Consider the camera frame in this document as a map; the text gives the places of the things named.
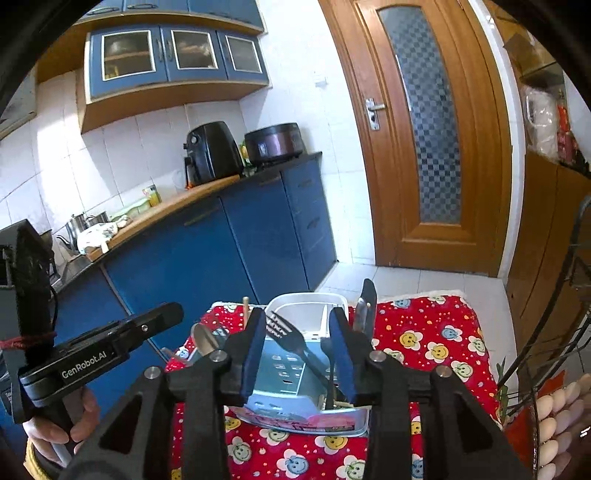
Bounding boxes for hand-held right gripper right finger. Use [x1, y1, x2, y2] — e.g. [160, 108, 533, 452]
[327, 305, 532, 480]

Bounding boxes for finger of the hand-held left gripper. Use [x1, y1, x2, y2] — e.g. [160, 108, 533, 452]
[134, 302, 185, 344]

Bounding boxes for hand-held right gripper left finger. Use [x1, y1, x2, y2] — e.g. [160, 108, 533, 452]
[58, 307, 267, 480]

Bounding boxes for black fork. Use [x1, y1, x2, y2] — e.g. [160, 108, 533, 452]
[265, 310, 347, 400]

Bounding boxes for light blue utensil box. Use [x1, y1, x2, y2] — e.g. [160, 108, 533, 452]
[185, 292, 372, 437]

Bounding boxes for person's left hand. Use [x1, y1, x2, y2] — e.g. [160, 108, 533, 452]
[23, 385, 100, 467]

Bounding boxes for red smiley-flower tablecloth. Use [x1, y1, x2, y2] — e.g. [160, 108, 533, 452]
[164, 293, 504, 480]

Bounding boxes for blue base cabinet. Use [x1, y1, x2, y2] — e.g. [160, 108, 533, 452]
[0, 152, 338, 365]

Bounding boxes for wooden door with glass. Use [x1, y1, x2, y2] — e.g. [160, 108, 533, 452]
[318, 0, 520, 278]

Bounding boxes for green plant sprig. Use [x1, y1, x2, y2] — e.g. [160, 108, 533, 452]
[496, 362, 522, 421]

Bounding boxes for black air fryer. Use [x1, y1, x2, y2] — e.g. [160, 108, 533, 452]
[184, 121, 244, 188]

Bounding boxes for red plastic bag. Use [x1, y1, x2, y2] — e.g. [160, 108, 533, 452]
[505, 374, 566, 444]

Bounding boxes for dark rice cooker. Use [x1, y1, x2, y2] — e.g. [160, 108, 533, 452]
[244, 122, 306, 166]

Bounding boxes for pile of white eggs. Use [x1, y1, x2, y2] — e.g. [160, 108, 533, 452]
[531, 371, 591, 480]

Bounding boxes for wooden side cabinet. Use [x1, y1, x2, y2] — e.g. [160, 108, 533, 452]
[505, 150, 591, 352]

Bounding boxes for grey range hood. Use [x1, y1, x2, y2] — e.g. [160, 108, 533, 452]
[0, 69, 38, 139]

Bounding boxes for white electric kettle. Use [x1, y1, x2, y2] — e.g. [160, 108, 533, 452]
[524, 85, 559, 158]

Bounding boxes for blue overhead cabinet row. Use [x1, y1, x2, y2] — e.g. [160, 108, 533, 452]
[74, 0, 266, 33]

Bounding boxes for red bottles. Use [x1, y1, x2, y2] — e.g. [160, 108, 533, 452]
[556, 92, 591, 167]

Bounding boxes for cardboard box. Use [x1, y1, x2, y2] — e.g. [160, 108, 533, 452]
[503, 30, 550, 70]

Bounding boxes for metal door handle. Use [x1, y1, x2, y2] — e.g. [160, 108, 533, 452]
[365, 98, 386, 131]

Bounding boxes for blue glass-door wall cabinet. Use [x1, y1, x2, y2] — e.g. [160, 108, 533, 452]
[76, 23, 271, 134]

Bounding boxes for black wire rack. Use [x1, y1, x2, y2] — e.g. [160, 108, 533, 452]
[503, 194, 591, 480]

